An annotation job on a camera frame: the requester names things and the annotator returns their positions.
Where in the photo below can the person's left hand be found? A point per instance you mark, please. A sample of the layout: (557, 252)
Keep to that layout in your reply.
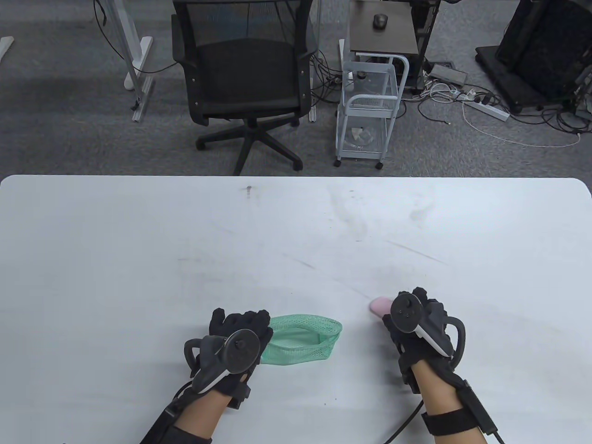
(245, 321)

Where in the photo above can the person's right hand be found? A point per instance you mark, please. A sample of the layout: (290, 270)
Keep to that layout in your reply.
(434, 310)

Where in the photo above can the pink cleansing milk bottle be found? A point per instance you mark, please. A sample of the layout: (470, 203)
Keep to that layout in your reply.
(379, 306)

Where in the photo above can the green mesh toiletry bag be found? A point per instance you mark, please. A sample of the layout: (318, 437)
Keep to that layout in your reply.
(300, 351)

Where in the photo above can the person's right forearm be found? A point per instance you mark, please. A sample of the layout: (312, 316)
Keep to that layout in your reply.
(437, 393)

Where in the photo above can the person's left forearm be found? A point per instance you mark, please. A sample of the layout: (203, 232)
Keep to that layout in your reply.
(196, 418)

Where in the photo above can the dark grey hand controller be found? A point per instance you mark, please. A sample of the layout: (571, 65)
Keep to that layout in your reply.
(238, 351)
(406, 312)

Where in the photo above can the black wrist sensor box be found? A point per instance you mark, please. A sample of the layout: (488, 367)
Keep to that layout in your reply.
(478, 409)
(159, 423)

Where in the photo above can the crumpled clear plastic wrap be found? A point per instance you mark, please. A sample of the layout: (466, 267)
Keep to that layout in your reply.
(363, 136)

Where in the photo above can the white power strip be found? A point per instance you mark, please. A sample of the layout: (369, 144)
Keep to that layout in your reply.
(490, 110)

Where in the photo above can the grey power adapter box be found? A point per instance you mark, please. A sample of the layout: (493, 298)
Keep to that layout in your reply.
(447, 74)

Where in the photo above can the black mesh office chair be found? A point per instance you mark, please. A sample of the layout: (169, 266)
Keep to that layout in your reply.
(245, 74)

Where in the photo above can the dark brown side table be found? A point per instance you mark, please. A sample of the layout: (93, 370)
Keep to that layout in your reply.
(393, 39)

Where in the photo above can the white desk leg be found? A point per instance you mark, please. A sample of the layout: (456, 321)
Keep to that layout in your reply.
(137, 58)

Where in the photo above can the black computer mouse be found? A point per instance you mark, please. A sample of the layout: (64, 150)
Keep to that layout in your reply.
(380, 21)

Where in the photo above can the white desk foot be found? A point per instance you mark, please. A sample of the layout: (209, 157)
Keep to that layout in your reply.
(4, 46)

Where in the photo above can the aluminium rail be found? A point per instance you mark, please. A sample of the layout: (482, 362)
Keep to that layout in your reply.
(314, 108)
(142, 104)

